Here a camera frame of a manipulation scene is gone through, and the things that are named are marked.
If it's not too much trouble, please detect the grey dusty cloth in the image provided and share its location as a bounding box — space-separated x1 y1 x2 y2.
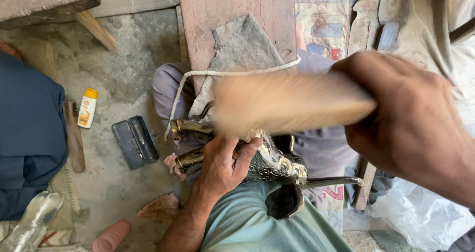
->
188 13 286 122

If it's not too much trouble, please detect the wooden mallet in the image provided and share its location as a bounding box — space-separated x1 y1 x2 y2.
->
212 72 378 138

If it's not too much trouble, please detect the pink ribbed spool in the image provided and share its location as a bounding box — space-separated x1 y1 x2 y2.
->
92 219 131 252

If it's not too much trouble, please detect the woven beige mat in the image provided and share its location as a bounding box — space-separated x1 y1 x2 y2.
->
37 159 91 247

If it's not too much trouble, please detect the open dark tool case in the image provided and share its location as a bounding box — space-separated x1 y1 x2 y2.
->
112 115 160 170

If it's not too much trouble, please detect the translucent white block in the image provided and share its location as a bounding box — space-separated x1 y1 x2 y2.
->
376 22 400 51

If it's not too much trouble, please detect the short wooden board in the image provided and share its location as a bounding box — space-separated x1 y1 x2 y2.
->
352 159 378 211

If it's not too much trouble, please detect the brown cardboard scrap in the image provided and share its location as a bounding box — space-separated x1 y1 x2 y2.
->
137 192 181 224

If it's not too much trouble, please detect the person's teal shirt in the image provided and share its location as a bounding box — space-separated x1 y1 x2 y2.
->
200 181 354 252

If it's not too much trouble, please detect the white plastic bag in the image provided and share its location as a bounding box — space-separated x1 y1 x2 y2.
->
365 177 475 252

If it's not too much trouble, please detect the person's right hand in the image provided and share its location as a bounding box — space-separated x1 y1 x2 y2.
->
330 51 475 181

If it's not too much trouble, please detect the white rope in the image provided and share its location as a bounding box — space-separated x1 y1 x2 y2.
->
164 55 302 141

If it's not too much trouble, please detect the beige dirty cloth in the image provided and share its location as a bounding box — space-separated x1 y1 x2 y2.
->
348 0 475 137

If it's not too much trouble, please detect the person's left hand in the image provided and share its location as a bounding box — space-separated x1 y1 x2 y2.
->
196 135 264 203

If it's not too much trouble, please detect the patterned floor mat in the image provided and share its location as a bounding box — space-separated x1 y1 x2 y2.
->
295 0 368 61

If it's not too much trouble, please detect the pink cloth scrap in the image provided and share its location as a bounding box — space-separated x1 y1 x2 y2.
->
164 153 187 182

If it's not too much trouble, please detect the white bottle with yellow cap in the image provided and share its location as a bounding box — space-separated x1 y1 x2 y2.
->
77 87 99 129

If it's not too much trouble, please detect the flat wooden stick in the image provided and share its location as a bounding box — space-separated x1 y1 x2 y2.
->
62 99 86 173

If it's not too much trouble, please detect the clear plastic bottle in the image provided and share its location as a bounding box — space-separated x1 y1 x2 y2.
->
0 191 64 252

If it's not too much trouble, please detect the shiny metal bird figurine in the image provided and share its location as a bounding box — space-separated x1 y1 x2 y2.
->
169 101 364 220

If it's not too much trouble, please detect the worn wooden plank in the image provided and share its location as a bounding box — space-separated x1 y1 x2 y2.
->
177 0 297 97

